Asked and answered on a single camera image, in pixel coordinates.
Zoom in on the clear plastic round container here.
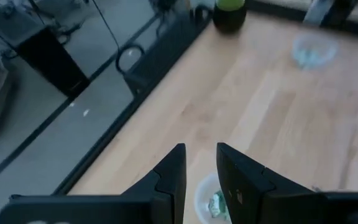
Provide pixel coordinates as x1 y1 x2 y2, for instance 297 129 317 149
193 172 232 224
291 32 338 70

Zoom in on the coiled black cable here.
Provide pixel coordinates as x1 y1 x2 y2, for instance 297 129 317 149
91 0 146 75

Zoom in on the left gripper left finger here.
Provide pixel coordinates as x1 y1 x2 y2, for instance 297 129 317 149
121 142 188 224

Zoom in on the black mug green inside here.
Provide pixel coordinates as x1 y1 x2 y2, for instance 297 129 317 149
212 0 247 34

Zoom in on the green white paper packet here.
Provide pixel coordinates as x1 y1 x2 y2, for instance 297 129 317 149
208 190 230 220

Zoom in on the black equipment box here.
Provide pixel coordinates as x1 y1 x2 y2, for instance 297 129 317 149
0 7 90 98

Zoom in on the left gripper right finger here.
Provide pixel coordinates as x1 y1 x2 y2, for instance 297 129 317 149
216 142 325 224

